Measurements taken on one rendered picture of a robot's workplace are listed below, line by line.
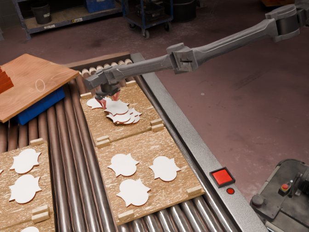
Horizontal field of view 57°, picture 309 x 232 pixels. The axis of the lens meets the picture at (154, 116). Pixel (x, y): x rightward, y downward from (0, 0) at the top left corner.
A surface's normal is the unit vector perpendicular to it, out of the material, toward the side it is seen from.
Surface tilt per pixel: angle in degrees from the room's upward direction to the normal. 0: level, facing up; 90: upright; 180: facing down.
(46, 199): 0
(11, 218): 0
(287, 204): 0
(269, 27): 72
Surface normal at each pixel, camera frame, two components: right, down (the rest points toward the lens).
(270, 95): -0.07, -0.77
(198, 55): 0.09, 0.35
